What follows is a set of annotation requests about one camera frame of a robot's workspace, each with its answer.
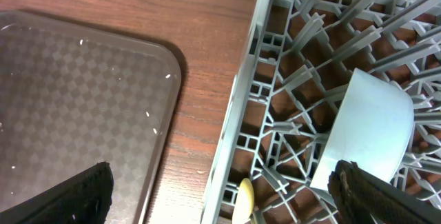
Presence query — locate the dark brown serving tray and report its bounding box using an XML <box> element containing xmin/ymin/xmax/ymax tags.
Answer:
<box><xmin>1</xmin><ymin>11</ymin><xmax>181</xmax><ymax>223</ymax></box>

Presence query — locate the grey dishwasher rack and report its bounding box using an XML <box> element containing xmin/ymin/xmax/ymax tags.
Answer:
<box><xmin>201</xmin><ymin>0</ymin><xmax>440</xmax><ymax>223</ymax></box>

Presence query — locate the yellow plastic spoon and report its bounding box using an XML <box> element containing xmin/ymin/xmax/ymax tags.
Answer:
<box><xmin>232</xmin><ymin>178</ymin><xmax>254</xmax><ymax>224</ymax></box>

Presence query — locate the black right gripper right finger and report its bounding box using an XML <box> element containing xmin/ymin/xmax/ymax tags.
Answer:
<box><xmin>328</xmin><ymin>160</ymin><xmax>440</xmax><ymax>224</ymax></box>

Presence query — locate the light blue rice bowl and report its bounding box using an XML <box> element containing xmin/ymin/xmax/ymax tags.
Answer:
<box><xmin>310</xmin><ymin>68</ymin><xmax>414</xmax><ymax>191</ymax></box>

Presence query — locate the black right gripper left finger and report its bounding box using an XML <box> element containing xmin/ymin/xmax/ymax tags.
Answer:
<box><xmin>1</xmin><ymin>162</ymin><xmax>114</xmax><ymax>224</ymax></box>

